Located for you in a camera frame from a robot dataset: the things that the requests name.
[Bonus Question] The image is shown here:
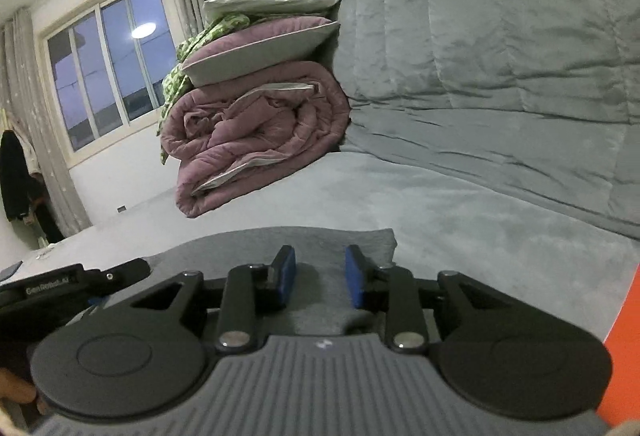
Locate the pale grey pillow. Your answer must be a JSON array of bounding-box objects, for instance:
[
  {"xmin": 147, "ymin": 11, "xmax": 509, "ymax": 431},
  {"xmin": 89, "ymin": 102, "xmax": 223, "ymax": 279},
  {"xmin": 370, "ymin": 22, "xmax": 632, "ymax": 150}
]
[{"xmin": 202, "ymin": 0, "xmax": 343, "ymax": 24}]

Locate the pink folded quilt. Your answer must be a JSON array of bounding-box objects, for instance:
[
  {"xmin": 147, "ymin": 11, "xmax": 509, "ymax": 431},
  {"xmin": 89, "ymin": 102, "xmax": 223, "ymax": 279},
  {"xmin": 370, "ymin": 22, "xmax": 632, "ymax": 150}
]
[{"xmin": 159, "ymin": 61, "xmax": 351, "ymax": 219}]

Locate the grey quilted headboard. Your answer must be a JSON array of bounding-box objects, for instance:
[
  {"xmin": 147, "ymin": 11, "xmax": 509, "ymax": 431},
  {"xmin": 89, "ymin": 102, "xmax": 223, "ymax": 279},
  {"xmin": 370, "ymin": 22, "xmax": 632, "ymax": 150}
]
[{"xmin": 300, "ymin": 0, "xmax": 640, "ymax": 239}]

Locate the beige hanging garment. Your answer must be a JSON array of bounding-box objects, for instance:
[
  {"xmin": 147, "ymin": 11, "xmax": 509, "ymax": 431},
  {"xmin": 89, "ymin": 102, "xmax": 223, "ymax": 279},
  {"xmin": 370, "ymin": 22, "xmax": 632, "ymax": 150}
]
[{"xmin": 0, "ymin": 111, "xmax": 41, "ymax": 177}]

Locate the person's left hand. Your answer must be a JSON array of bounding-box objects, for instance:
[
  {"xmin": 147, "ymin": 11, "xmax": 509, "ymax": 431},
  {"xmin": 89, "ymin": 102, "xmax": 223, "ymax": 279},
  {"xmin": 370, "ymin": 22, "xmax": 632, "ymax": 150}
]
[{"xmin": 0, "ymin": 366, "xmax": 38, "ymax": 404}]

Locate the green patterned blanket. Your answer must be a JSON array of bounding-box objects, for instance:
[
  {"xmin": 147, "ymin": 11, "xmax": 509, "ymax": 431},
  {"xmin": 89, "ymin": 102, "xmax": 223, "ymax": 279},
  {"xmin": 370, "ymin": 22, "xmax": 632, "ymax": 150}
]
[{"xmin": 159, "ymin": 14, "xmax": 251, "ymax": 164}]

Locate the window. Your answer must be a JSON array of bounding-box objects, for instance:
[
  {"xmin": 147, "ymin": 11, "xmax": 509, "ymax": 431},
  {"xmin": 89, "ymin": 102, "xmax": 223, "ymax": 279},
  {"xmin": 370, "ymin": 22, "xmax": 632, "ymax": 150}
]
[{"xmin": 40, "ymin": 0, "xmax": 183, "ymax": 167}]

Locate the pink pillow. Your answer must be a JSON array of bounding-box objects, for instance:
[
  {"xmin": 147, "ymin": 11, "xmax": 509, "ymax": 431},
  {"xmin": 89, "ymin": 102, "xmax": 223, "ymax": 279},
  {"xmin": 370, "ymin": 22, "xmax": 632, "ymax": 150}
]
[{"xmin": 180, "ymin": 15, "xmax": 341, "ymax": 88}]

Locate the black hanging coat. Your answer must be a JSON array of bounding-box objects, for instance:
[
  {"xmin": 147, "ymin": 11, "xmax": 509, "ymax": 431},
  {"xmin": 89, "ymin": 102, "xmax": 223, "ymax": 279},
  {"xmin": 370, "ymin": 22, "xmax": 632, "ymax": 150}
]
[{"xmin": 0, "ymin": 129, "xmax": 66, "ymax": 242}]

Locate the grey t-shirt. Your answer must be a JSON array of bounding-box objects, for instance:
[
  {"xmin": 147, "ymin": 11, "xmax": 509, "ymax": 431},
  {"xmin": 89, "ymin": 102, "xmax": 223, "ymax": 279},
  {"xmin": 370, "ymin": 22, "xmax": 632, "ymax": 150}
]
[{"xmin": 142, "ymin": 226, "xmax": 398, "ymax": 337}]

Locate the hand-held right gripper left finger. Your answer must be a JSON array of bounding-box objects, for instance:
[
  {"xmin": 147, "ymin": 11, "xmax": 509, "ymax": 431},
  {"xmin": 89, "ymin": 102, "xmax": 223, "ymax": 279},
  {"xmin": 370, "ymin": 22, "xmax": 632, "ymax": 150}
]
[{"xmin": 129, "ymin": 243, "xmax": 297, "ymax": 353}]

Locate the orange object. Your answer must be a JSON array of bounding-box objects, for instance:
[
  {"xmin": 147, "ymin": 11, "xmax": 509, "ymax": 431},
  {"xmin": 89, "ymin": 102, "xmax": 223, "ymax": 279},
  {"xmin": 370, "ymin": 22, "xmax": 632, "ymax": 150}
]
[{"xmin": 602, "ymin": 261, "xmax": 640, "ymax": 436}]

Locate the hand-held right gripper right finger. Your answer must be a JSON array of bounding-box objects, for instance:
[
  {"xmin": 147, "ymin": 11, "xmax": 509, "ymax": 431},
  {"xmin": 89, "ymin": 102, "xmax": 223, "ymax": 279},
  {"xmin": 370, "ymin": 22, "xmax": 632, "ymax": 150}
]
[{"xmin": 345, "ymin": 243, "xmax": 501, "ymax": 353}]

